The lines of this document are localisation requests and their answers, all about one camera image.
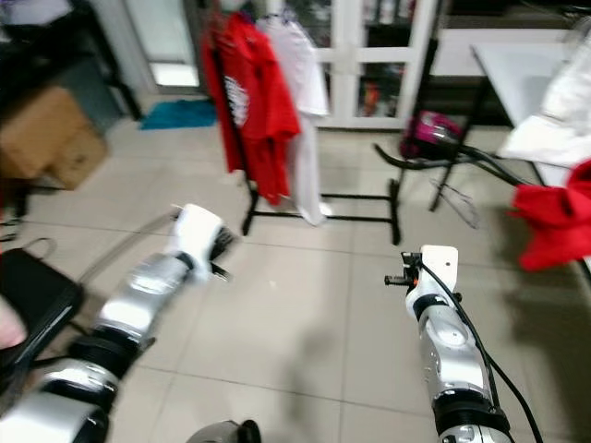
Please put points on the black metal clothes rack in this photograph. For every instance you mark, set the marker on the black metal clothes rack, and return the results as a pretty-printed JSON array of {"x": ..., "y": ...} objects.
[{"x": 369, "y": 219}]

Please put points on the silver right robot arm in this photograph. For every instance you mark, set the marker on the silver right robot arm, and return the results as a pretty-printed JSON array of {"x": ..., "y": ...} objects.
[{"x": 448, "y": 351}]

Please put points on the teal floor mat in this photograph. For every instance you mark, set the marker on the teal floor mat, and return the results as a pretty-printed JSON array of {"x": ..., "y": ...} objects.
[{"x": 177, "y": 114}]

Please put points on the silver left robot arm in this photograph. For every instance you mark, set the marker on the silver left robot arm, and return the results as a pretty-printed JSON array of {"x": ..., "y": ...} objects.
[{"x": 148, "y": 295}]

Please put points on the black desk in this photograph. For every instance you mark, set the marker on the black desk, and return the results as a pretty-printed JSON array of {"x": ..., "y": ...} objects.
[{"x": 46, "y": 55}]

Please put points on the glass door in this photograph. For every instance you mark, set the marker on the glass door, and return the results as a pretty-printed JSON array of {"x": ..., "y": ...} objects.
[{"x": 162, "y": 41}]

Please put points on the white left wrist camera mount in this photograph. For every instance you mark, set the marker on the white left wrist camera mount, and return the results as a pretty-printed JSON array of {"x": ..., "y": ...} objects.
[{"x": 196, "y": 231}]

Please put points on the white low drawer unit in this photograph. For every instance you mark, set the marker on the white low drawer unit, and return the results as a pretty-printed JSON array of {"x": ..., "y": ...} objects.
[{"x": 471, "y": 55}]

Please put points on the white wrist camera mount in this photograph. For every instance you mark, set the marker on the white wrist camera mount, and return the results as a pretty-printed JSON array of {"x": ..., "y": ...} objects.
[
  {"x": 196, "y": 231},
  {"x": 439, "y": 268}
]

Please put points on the large white table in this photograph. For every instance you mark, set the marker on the large white table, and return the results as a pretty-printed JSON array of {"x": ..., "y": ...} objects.
[{"x": 517, "y": 83}]

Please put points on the black chair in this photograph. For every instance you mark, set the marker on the black chair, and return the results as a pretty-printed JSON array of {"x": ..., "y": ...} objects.
[{"x": 42, "y": 286}]

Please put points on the small lettered cardboard box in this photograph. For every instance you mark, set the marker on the small lettered cardboard box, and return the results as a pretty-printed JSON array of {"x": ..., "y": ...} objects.
[{"x": 83, "y": 157}]

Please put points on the magenta vacuum cleaner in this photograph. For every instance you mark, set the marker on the magenta vacuum cleaner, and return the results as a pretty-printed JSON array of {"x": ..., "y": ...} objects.
[{"x": 429, "y": 134}]

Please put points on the red t-shirt with white print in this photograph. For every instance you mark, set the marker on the red t-shirt with white print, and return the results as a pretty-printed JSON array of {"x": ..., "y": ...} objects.
[{"x": 254, "y": 111}]

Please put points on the large plain cardboard box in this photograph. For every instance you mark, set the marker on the large plain cardboard box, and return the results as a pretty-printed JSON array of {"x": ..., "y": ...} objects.
[{"x": 46, "y": 125}]

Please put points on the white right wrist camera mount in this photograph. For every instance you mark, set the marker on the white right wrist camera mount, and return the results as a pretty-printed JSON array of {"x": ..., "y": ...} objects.
[{"x": 439, "y": 268}]

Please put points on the robot's grey leg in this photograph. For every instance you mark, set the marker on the robot's grey leg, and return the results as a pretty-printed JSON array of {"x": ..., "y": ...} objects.
[{"x": 223, "y": 432}]

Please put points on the plain red garment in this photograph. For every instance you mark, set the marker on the plain red garment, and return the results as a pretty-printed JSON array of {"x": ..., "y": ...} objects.
[{"x": 559, "y": 221}]

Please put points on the white crumpled garment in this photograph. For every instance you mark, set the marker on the white crumpled garment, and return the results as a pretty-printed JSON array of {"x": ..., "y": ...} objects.
[{"x": 559, "y": 120}]

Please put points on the white glass-door cabinet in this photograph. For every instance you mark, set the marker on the white glass-door cabinet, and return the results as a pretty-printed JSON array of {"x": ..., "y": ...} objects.
[{"x": 346, "y": 55}]

